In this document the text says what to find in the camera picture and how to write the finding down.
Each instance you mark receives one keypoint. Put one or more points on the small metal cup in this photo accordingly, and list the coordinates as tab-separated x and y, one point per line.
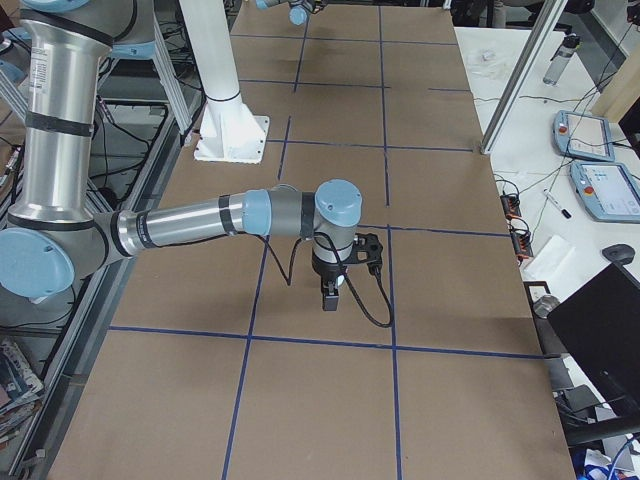
544	305

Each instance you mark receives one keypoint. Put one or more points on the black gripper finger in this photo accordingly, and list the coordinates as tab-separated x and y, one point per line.
330	297

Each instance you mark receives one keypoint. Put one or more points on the black marker pen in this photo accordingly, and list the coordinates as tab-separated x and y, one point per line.
552	199

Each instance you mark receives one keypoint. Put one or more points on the black computer mouse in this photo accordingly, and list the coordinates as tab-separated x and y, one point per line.
619	253

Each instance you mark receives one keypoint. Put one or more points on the upper blue teach pendant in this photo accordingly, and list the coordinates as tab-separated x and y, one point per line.
583	137

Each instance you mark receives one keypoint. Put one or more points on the black computer monitor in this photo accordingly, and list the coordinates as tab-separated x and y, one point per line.
599	327

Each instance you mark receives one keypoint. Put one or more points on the orange black connector strip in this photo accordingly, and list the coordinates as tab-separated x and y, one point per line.
519	230

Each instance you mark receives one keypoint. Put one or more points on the aluminium side frame rail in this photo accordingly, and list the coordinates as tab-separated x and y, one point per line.
135	150

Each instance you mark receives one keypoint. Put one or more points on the clear water bottle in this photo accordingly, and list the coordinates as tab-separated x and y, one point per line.
561	58

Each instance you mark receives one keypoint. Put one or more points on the aluminium frame post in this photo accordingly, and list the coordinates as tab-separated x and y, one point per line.
543	26

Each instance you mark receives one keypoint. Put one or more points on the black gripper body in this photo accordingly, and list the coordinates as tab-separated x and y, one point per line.
327	273

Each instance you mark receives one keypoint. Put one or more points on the lower blue teach pendant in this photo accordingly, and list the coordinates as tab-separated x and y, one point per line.
607	191

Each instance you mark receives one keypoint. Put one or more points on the stack of magazines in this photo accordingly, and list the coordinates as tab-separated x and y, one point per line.
21	389

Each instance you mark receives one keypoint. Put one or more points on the white folded paper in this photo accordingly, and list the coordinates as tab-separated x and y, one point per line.
548	260

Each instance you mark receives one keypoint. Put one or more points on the blue teach pendant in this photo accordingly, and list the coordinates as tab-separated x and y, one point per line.
607	191
583	137

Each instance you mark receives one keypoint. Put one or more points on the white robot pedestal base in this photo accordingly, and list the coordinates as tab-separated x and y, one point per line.
229	132

